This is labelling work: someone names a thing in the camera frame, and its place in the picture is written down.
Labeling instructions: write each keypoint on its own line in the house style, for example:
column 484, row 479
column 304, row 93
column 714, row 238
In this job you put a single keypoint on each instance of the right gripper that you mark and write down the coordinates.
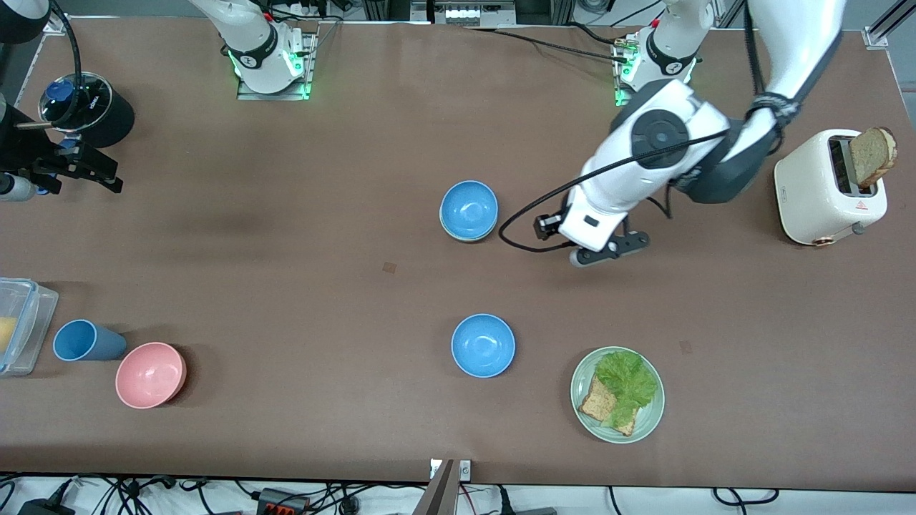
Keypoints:
column 23, row 146

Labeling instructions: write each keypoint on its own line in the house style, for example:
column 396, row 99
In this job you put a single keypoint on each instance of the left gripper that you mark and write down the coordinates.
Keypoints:
column 547, row 228

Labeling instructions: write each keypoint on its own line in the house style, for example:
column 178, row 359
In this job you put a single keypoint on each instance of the blue bowl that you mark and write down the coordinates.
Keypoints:
column 483, row 345
column 469, row 207

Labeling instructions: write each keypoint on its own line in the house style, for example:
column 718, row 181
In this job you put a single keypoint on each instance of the pale green bowl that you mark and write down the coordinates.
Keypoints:
column 465, row 239

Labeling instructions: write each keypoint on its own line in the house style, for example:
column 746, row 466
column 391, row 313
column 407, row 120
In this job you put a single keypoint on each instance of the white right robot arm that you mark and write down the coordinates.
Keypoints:
column 250, row 36

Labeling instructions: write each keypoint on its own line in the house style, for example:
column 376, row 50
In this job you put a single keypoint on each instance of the pink bowl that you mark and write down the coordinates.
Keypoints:
column 150, row 375

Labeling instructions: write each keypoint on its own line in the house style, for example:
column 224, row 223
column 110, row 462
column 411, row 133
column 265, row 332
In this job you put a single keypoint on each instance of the glass lid with blue knob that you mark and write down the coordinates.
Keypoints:
column 93, row 100

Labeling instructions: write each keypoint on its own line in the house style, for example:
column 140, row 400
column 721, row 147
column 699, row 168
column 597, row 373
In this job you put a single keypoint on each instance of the green lettuce leaf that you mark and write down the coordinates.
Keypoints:
column 626, row 379

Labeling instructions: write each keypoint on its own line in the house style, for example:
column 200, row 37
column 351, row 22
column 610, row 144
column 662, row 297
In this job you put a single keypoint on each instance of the clear plastic container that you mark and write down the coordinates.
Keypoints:
column 32, row 315

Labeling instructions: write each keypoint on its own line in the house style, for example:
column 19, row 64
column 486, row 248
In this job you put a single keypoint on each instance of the brown bread slice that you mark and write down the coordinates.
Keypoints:
column 594, row 404

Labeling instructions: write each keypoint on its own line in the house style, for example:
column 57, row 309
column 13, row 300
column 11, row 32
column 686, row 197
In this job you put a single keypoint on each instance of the yellow food piece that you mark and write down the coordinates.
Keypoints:
column 6, row 335

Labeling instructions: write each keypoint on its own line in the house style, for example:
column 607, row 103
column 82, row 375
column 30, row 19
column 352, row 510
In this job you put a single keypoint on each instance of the blue cup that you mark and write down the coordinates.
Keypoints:
column 89, row 341

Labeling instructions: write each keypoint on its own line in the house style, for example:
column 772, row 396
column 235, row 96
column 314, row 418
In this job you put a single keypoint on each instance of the pale green plate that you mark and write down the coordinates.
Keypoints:
column 651, row 416

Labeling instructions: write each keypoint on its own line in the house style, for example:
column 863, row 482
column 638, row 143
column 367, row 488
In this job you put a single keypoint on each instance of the white power strip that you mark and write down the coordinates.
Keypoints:
column 465, row 13

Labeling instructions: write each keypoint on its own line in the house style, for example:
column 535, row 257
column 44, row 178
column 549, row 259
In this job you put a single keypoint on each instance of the cream white toaster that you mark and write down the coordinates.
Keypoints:
column 816, row 193

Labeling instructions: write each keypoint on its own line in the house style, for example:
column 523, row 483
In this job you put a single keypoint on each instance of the grey metal pole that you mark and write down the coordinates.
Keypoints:
column 438, row 493

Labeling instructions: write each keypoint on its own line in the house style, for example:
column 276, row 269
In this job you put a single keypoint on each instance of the brown toast slice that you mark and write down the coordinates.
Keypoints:
column 873, row 154

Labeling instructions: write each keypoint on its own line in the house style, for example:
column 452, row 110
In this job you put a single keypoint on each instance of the black power adapter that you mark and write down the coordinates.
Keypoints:
column 43, row 508

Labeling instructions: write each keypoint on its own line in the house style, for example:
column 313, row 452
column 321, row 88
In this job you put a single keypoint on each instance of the black orange power strip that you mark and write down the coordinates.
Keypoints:
column 283, row 502

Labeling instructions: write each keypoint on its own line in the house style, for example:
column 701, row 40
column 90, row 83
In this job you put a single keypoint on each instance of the aluminium frame profile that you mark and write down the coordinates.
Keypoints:
column 884, row 28
column 56, row 25

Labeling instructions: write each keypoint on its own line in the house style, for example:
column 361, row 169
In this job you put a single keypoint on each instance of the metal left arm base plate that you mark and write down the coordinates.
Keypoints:
column 680, row 99

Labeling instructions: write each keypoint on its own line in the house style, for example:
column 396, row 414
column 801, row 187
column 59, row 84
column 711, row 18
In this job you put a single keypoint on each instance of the small metal bracket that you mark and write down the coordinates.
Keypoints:
column 465, row 470

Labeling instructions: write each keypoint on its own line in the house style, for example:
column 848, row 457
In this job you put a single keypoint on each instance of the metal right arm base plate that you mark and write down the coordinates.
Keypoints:
column 304, row 79

